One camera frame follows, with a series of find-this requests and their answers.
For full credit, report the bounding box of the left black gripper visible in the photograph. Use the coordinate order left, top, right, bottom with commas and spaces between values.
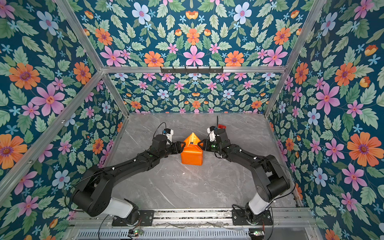
158, 140, 187, 160

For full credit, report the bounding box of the yellow orange wrapping paper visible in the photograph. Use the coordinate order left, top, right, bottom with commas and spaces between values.
181, 133, 203, 166

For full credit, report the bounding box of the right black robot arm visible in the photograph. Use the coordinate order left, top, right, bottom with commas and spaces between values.
198, 129, 291, 224

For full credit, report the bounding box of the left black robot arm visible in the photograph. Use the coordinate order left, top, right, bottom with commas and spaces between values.
71, 135, 186, 226

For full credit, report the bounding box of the left small circuit board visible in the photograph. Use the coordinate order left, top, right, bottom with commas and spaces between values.
128, 229, 144, 238

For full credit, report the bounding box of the small circuit board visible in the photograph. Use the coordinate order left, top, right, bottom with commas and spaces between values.
128, 229, 144, 238
249, 230, 265, 240

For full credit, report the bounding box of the right small circuit board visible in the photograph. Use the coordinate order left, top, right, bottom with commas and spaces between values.
249, 230, 265, 240

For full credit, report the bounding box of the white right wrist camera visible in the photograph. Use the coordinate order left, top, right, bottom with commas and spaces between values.
207, 126, 217, 142

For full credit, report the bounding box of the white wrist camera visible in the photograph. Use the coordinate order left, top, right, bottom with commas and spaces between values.
207, 126, 217, 142
163, 128, 174, 144

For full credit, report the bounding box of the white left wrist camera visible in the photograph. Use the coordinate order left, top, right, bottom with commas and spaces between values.
163, 128, 174, 144

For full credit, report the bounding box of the aluminium mounting rail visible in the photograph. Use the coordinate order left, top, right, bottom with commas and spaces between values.
69, 207, 318, 229

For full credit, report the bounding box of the black hook rail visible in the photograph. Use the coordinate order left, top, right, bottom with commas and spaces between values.
160, 67, 224, 74

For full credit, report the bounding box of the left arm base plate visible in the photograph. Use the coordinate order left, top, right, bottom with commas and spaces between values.
112, 210, 155, 227

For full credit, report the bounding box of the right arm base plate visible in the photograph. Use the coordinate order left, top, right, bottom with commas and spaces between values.
232, 204, 274, 226

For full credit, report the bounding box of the white slotted cable duct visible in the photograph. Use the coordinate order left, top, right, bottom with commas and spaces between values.
75, 229, 251, 240

